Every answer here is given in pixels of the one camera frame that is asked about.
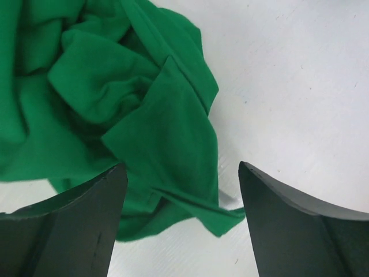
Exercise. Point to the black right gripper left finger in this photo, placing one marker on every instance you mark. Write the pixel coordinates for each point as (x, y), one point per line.
(70, 234)

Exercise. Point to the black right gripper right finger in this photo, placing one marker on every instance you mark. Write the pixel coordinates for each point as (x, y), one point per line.
(295, 234)

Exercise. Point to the green t-shirt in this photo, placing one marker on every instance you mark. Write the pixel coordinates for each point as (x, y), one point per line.
(86, 85)

